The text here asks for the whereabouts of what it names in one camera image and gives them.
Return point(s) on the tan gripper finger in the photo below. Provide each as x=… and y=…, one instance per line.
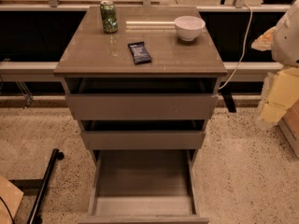
x=265, y=41

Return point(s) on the dark blue rxbar wrapper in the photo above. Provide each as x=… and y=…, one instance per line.
x=139, y=53

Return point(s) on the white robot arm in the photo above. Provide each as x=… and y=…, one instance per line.
x=283, y=39

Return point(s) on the grey drawer cabinet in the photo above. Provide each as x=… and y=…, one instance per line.
x=92, y=53

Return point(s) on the grey top drawer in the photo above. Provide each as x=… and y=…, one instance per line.
x=142, y=98

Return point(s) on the grey drawer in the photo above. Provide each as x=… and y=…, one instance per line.
x=143, y=134
x=143, y=187
x=142, y=98

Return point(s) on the grey middle drawer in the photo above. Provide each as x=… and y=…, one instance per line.
x=143, y=134

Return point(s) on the grey bottom drawer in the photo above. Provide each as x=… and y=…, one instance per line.
x=143, y=187

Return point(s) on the white bowl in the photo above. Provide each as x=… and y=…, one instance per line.
x=189, y=27

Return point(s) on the cardboard box right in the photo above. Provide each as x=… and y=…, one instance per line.
x=289, y=125

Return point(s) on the green soda can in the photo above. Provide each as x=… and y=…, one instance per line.
x=108, y=15

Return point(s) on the black metal stand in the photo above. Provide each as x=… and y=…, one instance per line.
x=39, y=186

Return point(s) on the cardboard piece left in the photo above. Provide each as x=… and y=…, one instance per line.
x=10, y=202

